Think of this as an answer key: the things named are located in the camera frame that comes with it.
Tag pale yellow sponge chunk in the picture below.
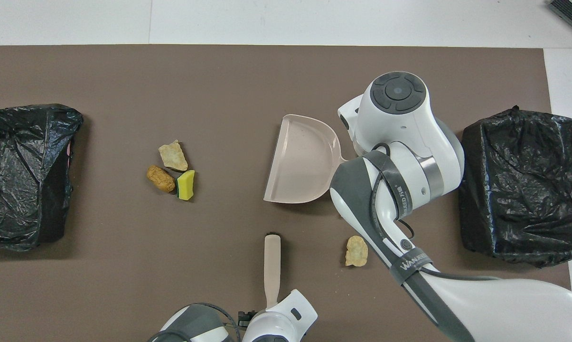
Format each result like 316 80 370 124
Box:
345 235 368 267

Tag beige hand brush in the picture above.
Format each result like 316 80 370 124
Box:
264 233 282 308

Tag brown table mat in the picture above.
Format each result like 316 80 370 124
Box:
0 44 571 342

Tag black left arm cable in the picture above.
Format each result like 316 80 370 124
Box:
148 302 243 342

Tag orange-brown sponge chunk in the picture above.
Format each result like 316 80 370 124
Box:
146 164 176 193

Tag small yellow sponge wedge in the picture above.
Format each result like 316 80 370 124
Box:
176 170 196 201

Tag black bag-lined bin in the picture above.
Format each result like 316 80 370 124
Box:
458 105 572 269
0 104 84 252

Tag beige plastic dustpan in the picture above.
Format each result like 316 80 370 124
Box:
263 114 348 205

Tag cream sponge chunk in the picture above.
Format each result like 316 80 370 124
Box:
158 140 189 172

